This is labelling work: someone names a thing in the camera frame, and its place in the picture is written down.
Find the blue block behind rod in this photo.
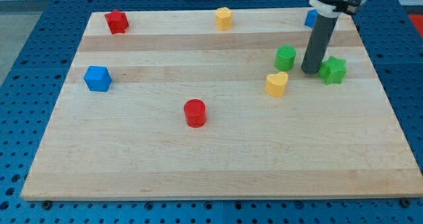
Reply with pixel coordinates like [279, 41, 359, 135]
[304, 9, 318, 28]

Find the red star block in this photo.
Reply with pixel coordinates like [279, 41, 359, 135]
[104, 9, 129, 34]

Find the green star block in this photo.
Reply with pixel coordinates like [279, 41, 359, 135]
[318, 56, 347, 85]

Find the yellow hexagon block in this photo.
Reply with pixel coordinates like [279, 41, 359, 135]
[215, 7, 233, 30]

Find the green cylinder block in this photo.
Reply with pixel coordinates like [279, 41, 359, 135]
[274, 45, 296, 71]

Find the red cylinder block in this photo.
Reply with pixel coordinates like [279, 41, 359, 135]
[183, 99, 207, 128]

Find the wooden board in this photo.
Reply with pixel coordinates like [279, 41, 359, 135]
[20, 8, 422, 201]

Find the yellow heart block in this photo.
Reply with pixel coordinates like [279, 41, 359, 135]
[264, 71, 289, 98]

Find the blue cube block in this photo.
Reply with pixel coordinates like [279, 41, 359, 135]
[83, 65, 112, 92]

